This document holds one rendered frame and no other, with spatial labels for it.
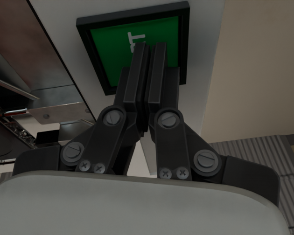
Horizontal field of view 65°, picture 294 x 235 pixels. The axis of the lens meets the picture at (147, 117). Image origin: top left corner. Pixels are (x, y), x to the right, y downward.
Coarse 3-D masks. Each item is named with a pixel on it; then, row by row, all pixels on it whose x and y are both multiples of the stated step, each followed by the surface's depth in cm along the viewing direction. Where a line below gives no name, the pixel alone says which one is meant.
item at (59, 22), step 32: (32, 0) 11; (64, 0) 11; (96, 0) 11; (128, 0) 11; (160, 0) 11; (192, 0) 11; (224, 0) 12; (64, 32) 12; (192, 32) 13; (192, 64) 15; (96, 96) 17; (192, 96) 18; (192, 128) 22
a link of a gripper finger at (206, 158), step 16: (160, 48) 11; (160, 64) 11; (160, 80) 10; (176, 80) 11; (160, 96) 10; (176, 96) 11; (192, 144) 9; (208, 144) 9; (192, 160) 9; (208, 160) 9; (208, 176) 9
